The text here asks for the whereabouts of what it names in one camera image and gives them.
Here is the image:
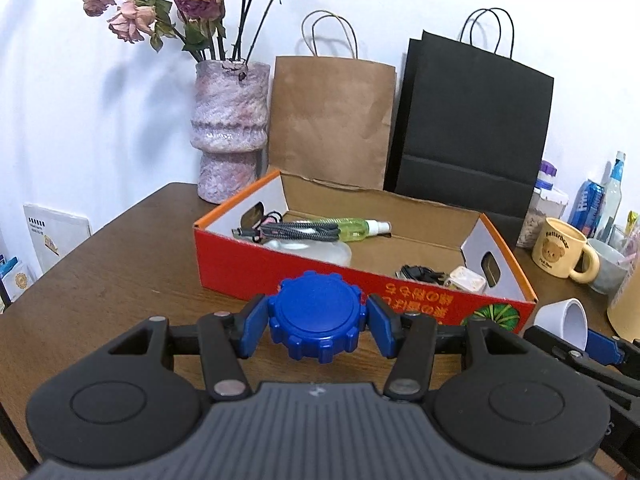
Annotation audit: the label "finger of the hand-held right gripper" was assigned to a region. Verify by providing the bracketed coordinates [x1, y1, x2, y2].
[522, 325, 608, 387]
[586, 329, 640, 377]

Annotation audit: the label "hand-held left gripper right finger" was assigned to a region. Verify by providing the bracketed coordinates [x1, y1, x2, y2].
[366, 293, 529, 402]

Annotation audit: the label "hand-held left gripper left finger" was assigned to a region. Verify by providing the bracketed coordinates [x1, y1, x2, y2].
[107, 296, 274, 402]

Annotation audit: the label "white plastic cup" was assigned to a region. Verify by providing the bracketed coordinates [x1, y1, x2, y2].
[534, 298, 589, 352]

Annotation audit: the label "red cardboard box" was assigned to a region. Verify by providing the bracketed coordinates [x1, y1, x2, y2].
[193, 169, 538, 337]

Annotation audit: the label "blue ridged round lid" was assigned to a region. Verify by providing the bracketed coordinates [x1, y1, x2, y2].
[267, 271, 370, 365]

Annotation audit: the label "white charger plug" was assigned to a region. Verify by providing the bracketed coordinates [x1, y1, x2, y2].
[446, 267, 488, 295]

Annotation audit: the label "green spray bottle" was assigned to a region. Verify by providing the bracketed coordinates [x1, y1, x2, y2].
[320, 217, 392, 244]

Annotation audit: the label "braided grey charging cable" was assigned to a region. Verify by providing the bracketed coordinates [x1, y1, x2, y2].
[231, 210, 344, 245]

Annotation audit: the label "pale grey bowl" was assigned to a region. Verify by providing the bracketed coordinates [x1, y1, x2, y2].
[586, 238, 630, 295]

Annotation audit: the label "cream bear mug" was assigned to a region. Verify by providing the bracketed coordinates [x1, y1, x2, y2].
[531, 217, 600, 281]

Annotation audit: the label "clear glass with straws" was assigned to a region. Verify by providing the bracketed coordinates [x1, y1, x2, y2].
[610, 210, 640, 267]

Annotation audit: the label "clear container of seeds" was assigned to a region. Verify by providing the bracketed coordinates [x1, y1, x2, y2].
[515, 187, 570, 250]

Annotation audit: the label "blue drink can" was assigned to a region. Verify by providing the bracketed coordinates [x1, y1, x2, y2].
[567, 178, 607, 239]

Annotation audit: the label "clear bottle with blue label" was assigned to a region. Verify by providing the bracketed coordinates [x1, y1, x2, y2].
[595, 151, 627, 241]

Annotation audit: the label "purple lidded jar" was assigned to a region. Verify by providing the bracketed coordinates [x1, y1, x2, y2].
[537, 160, 559, 191]

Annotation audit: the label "pink mottled ceramic vase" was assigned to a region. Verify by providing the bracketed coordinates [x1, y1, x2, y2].
[194, 60, 272, 205]

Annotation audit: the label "black paper bag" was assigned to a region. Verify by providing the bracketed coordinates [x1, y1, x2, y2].
[382, 7, 555, 249]

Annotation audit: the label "brown paper bag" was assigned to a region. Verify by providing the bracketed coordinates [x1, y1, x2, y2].
[267, 10, 397, 192]

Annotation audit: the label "white card with gold seal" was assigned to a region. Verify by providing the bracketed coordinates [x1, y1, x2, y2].
[4, 264, 39, 295]

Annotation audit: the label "black table leg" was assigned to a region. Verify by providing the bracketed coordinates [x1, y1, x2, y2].
[0, 400, 39, 476]

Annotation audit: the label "dried pink roses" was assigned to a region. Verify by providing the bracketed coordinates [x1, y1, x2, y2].
[82, 0, 304, 64]

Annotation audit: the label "black coiled cable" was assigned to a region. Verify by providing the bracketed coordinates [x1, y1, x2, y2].
[395, 264, 451, 286]

